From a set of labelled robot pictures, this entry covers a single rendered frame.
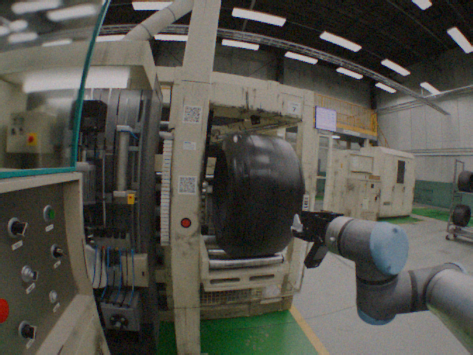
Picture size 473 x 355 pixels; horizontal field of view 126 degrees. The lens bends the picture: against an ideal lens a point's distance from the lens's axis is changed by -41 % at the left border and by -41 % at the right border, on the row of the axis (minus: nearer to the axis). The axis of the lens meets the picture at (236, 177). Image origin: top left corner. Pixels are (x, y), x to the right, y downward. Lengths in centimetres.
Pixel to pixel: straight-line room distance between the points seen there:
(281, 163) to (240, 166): 15
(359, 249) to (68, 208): 69
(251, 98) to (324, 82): 1243
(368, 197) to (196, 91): 519
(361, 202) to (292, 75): 890
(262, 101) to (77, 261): 115
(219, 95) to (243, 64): 1059
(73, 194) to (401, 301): 78
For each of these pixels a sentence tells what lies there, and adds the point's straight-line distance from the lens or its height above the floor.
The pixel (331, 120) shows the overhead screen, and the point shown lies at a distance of 522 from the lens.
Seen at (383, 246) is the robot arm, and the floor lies 120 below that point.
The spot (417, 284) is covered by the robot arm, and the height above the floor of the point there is 112.
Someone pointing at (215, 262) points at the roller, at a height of 91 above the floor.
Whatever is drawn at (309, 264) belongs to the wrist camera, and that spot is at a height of 106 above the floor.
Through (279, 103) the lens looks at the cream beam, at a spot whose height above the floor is 171.
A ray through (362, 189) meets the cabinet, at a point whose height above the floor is 100.
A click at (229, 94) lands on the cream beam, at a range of 119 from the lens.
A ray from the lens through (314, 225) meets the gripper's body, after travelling 54.
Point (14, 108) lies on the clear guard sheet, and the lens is 44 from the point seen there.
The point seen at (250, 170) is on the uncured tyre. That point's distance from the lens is 70.
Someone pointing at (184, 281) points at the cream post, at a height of 78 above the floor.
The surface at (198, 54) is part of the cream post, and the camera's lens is 97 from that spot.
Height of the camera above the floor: 131
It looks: 3 degrees down
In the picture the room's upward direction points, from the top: 4 degrees clockwise
